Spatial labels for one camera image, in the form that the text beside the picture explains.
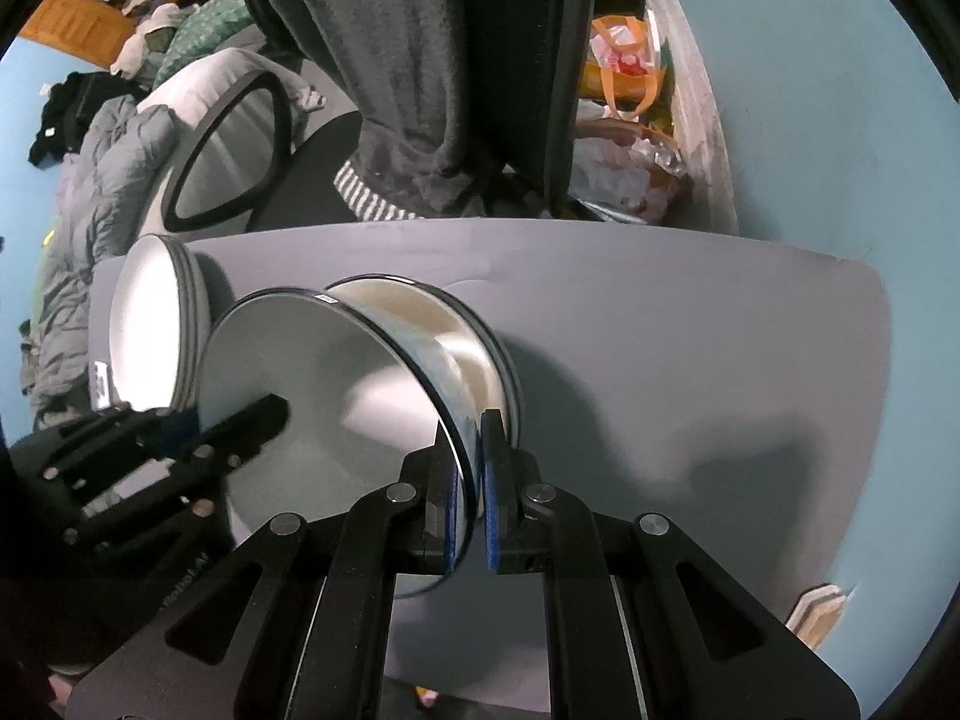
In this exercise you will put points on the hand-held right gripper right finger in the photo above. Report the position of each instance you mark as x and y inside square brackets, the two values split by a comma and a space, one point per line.
[491, 517]

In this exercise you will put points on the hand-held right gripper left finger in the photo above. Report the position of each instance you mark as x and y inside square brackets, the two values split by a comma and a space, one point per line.
[450, 517]

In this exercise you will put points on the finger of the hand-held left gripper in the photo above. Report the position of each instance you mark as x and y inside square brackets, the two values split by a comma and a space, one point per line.
[247, 424]
[97, 442]

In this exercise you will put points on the large white plate black rim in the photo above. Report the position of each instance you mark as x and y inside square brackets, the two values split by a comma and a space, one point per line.
[337, 405]

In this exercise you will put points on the white bowl with black rim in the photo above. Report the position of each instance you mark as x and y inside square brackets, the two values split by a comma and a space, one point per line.
[146, 315]
[450, 337]

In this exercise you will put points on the grey puffy comforter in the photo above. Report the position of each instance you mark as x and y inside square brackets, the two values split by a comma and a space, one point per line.
[90, 202]

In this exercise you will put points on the black clothes pile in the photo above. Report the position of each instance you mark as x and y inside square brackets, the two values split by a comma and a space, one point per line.
[67, 112]

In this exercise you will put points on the white furniture piece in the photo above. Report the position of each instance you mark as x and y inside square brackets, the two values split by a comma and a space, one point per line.
[817, 615]

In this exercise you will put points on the dark grey towel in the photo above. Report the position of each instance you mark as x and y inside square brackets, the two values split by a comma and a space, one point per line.
[390, 75]

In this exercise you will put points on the clear plastic bags pile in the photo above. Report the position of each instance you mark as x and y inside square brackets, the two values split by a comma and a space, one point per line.
[630, 165]

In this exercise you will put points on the green checked blanket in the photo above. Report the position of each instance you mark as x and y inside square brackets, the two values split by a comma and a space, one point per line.
[210, 30]

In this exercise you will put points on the white and green crumpled cloth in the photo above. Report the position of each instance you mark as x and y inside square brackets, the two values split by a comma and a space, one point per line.
[150, 37]

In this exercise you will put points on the wooden wardrobe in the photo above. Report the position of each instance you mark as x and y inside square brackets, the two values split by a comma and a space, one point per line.
[82, 30]

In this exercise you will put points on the black office chair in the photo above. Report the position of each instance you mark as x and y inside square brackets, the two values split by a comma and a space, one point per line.
[555, 90]

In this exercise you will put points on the orange shopping bag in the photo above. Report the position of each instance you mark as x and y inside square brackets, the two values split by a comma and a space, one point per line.
[622, 67]

